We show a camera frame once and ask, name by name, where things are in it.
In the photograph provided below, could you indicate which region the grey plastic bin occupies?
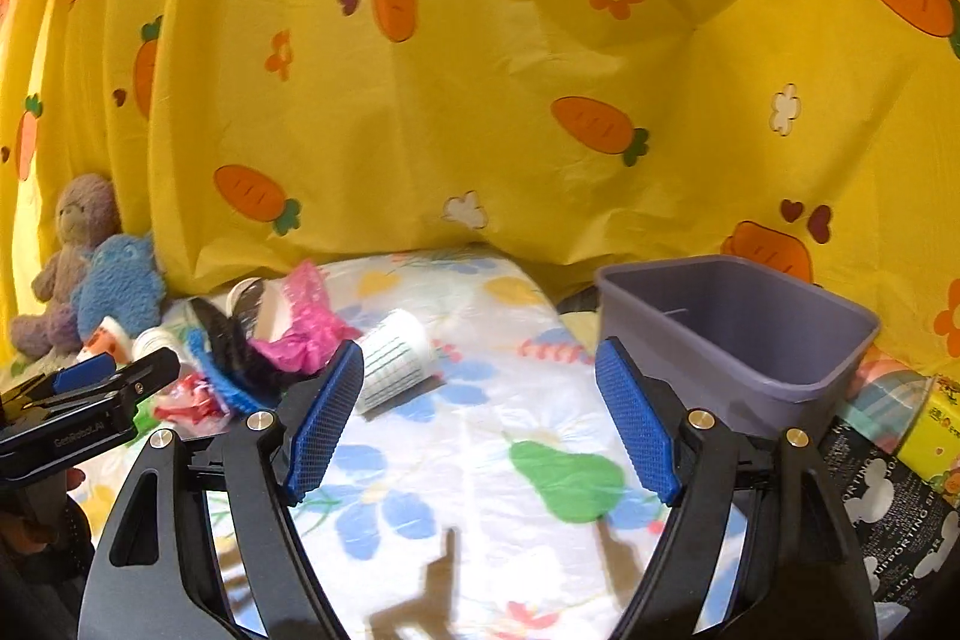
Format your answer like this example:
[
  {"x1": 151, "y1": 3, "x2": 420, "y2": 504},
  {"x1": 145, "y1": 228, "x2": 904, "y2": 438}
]
[{"x1": 596, "y1": 255, "x2": 880, "y2": 438}]

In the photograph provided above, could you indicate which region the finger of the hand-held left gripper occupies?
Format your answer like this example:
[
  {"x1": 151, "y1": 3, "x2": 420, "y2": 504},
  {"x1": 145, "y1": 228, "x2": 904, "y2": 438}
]
[
  {"x1": 30, "y1": 346, "x2": 182, "y2": 422},
  {"x1": 0, "y1": 355, "x2": 119, "y2": 408}
]

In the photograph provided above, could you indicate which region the red white wrapper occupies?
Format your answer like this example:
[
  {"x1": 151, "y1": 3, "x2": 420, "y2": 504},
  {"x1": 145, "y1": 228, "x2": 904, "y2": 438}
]
[{"x1": 154, "y1": 374, "x2": 226, "y2": 427}]

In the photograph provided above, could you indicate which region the black plastic bag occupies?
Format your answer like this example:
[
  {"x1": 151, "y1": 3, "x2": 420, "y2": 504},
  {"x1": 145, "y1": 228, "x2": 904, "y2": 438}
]
[{"x1": 187, "y1": 295, "x2": 323, "y2": 412}]

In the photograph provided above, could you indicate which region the pink plastic bag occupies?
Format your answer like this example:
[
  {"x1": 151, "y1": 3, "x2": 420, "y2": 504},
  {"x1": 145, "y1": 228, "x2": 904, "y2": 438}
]
[{"x1": 251, "y1": 260, "x2": 361, "y2": 375}]

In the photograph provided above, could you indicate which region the floral print bed sheet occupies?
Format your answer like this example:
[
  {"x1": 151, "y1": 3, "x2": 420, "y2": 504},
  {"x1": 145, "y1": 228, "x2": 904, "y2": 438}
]
[{"x1": 0, "y1": 246, "x2": 751, "y2": 640}]

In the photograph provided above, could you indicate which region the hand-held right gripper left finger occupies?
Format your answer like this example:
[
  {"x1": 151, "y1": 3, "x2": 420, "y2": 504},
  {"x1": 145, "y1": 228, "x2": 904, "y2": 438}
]
[{"x1": 79, "y1": 338, "x2": 366, "y2": 640}]

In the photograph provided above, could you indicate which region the orange apple print paper cup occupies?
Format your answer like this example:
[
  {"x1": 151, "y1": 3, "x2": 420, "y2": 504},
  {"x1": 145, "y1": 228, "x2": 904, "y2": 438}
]
[{"x1": 84, "y1": 316, "x2": 134, "y2": 362}]

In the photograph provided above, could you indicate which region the black printed bag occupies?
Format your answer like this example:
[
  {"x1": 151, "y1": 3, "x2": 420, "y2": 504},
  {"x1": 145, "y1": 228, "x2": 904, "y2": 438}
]
[{"x1": 821, "y1": 415, "x2": 960, "y2": 611}]

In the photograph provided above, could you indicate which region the brown teddy bear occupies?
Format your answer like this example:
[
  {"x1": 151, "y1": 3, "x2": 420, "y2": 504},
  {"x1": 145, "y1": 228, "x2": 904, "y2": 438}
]
[{"x1": 9, "y1": 173, "x2": 125, "y2": 360}]

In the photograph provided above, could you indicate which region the rainbow striped box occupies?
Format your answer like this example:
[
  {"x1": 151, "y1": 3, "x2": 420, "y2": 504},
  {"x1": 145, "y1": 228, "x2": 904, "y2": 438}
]
[{"x1": 847, "y1": 347, "x2": 935, "y2": 431}]

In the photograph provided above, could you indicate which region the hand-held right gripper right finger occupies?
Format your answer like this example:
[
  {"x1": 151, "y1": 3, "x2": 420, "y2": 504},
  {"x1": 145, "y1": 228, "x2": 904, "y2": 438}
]
[{"x1": 595, "y1": 336, "x2": 878, "y2": 640}]

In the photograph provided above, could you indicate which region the white grid print paper cup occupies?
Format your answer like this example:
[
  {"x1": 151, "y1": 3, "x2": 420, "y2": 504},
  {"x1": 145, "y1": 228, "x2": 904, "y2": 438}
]
[{"x1": 354, "y1": 308, "x2": 437, "y2": 416}]

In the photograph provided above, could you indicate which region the yellow tissue pack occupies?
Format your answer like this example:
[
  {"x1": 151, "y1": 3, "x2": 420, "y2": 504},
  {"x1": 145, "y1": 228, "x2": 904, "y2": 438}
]
[{"x1": 896, "y1": 374, "x2": 960, "y2": 483}]

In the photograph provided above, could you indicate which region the blue scrub brush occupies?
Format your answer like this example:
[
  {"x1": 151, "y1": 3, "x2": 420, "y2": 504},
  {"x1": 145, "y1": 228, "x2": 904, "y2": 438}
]
[{"x1": 187, "y1": 329, "x2": 260, "y2": 417}]

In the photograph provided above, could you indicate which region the blue plush toy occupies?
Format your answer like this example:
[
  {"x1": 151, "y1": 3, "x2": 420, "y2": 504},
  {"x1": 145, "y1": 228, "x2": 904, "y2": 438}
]
[{"x1": 73, "y1": 233, "x2": 167, "y2": 341}]

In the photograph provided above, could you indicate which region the yellow carrot print curtain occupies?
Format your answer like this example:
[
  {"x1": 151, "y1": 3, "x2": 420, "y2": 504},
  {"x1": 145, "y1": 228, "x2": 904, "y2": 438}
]
[{"x1": 0, "y1": 0, "x2": 960, "y2": 386}]

